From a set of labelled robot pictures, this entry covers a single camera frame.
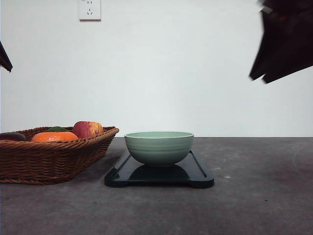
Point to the green lime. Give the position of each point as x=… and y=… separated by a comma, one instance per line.
x=56, y=129

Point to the orange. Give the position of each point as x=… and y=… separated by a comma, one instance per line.
x=54, y=136

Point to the dark purple plum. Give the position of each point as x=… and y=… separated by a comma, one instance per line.
x=13, y=136

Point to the light green bowl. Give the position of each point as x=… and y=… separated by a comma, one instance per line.
x=159, y=147

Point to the white wall socket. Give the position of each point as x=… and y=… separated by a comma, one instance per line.
x=89, y=11

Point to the brown wicker basket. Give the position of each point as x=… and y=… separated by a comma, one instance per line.
x=55, y=156

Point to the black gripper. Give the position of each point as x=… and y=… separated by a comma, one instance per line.
x=294, y=51

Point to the red apple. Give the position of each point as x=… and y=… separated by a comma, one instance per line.
x=86, y=129

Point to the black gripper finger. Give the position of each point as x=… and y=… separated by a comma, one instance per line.
x=4, y=59

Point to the dark green tray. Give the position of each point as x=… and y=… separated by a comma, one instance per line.
x=191, y=173

